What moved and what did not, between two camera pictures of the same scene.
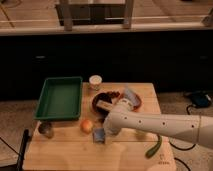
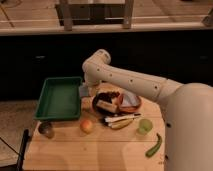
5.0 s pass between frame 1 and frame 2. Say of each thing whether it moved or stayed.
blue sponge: moved
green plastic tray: stayed
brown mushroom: stayed
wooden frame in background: stayed
